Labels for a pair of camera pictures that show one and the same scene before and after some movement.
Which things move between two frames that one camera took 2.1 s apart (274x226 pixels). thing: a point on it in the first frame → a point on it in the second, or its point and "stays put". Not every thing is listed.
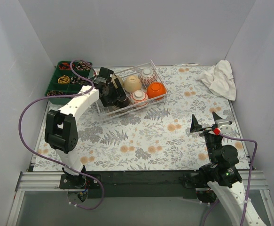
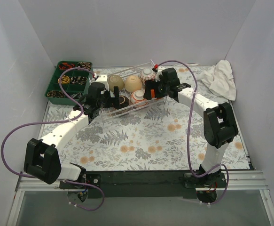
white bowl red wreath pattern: (137, 96) stays put
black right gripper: (206, 129) → (158, 89)
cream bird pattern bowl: (132, 83) stays put
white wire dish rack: (144, 86) stays put
